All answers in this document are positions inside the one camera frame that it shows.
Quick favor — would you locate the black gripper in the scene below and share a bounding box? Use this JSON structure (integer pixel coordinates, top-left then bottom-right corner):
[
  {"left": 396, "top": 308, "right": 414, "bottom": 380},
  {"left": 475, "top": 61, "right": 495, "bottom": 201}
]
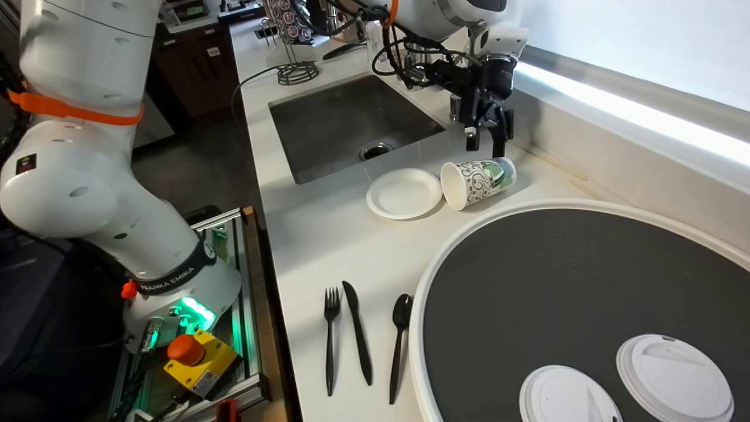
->
[{"left": 456, "top": 56, "right": 518, "bottom": 160}]

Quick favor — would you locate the patterned paper cup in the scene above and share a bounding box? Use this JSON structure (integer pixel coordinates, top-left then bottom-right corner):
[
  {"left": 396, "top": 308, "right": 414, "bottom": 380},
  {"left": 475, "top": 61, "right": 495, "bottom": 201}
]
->
[{"left": 436, "top": 156, "right": 521, "bottom": 213}]

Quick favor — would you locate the small white plate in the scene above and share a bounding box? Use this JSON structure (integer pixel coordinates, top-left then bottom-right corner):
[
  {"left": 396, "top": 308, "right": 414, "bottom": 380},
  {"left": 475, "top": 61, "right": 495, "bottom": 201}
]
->
[{"left": 363, "top": 164, "right": 444, "bottom": 224}]

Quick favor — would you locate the white cup lid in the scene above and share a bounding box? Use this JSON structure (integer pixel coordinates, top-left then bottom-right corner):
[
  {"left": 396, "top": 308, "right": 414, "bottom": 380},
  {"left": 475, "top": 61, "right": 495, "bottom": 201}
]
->
[
  {"left": 614, "top": 332, "right": 737, "bottom": 422},
  {"left": 515, "top": 362, "right": 626, "bottom": 422}
]

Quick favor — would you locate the small chrome sink knob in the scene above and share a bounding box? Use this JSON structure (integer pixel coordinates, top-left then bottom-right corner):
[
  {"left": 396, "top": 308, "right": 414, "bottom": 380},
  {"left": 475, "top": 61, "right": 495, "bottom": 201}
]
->
[{"left": 447, "top": 91, "right": 468, "bottom": 124}]

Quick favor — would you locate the round sink drain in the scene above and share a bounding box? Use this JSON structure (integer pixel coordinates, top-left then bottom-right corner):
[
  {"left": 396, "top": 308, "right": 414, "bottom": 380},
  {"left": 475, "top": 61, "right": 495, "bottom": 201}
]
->
[{"left": 355, "top": 138, "right": 394, "bottom": 164}]

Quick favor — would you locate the stainless steel sink basin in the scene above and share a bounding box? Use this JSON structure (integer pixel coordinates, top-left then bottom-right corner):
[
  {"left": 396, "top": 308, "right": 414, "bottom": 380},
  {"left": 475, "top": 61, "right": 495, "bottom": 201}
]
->
[{"left": 267, "top": 72, "right": 447, "bottom": 187}]

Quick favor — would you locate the round black white-rimmed tray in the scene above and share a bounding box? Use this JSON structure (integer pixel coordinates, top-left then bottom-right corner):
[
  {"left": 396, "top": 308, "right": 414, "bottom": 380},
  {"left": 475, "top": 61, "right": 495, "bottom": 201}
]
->
[{"left": 405, "top": 198, "right": 750, "bottom": 422}]

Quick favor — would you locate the large black spoon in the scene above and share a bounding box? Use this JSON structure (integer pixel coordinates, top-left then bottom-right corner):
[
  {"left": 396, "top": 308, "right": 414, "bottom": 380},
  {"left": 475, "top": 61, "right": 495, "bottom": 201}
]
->
[{"left": 321, "top": 40, "right": 363, "bottom": 64}]

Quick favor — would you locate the black plastic spoon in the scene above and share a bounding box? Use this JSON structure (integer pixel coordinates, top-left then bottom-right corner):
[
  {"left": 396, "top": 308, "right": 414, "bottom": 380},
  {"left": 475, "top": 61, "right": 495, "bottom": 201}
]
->
[{"left": 386, "top": 292, "right": 414, "bottom": 408}]

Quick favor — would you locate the black plastic knife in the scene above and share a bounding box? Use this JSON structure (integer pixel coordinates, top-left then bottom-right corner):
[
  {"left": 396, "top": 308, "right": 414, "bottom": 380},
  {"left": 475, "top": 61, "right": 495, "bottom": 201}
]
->
[{"left": 339, "top": 280, "right": 378, "bottom": 389}]

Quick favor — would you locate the black plastic fork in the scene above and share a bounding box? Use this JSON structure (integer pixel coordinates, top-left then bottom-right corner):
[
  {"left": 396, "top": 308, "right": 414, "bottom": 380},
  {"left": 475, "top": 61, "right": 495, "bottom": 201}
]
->
[{"left": 321, "top": 283, "right": 345, "bottom": 398}]

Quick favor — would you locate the dark brown cabinet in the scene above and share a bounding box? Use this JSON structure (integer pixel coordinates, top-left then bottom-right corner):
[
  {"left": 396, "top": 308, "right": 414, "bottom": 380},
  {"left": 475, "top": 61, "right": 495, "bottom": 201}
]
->
[{"left": 149, "top": 22, "right": 240, "bottom": 123}]

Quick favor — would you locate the metal robot mounting cart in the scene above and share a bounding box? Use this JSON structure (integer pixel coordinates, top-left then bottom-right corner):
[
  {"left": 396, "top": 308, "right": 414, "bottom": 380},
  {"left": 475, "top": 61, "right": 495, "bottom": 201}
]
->
[{"left": 106, "top": 205, "right": 274, "bottom": 422}]

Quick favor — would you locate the yellow emergency stop box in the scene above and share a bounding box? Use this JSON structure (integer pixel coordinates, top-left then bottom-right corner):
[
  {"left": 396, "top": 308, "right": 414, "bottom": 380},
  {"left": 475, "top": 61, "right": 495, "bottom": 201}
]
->
[{"left": 158, "top": 332, "right": 238, "bottom": 401}]

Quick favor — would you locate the black fabric bag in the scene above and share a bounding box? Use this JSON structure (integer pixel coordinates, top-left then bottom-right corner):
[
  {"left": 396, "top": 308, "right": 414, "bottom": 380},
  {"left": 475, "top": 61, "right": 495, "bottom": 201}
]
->
[{"left": 0, "top": 233, "right": 128, "bottom": 422}]

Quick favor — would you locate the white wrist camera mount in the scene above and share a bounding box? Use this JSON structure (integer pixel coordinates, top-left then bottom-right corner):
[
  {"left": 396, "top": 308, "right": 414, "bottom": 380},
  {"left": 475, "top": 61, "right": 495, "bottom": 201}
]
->
[{"left": 475, "top": 27, "right": 529, "bottom": 60}]

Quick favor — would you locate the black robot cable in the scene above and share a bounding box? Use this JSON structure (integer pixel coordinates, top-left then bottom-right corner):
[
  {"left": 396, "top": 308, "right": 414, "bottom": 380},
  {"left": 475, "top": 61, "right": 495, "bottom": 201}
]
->
[{"left": 368, "top": 6, "right": 488, "bottom": 94}]

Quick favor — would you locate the wire pod rack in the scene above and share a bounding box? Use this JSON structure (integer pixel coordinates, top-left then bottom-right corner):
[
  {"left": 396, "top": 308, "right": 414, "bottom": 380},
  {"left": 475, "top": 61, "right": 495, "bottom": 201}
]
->
[{"left": 263, "top": 0, "right": 322, "bottom": 88}]

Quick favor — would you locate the thin black cord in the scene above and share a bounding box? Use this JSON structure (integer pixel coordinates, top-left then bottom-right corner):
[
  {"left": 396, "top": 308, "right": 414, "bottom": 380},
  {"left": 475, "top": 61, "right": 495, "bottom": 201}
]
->
[{"left": 232, "top": 64, "right": 284, "bottom": 105}]

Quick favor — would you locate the red handled tool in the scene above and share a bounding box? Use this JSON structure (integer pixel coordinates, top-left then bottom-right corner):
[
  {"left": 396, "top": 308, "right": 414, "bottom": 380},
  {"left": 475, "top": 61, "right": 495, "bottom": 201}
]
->
[{"left": 216, "top": 396, "right": 240, "bottom": 422}]

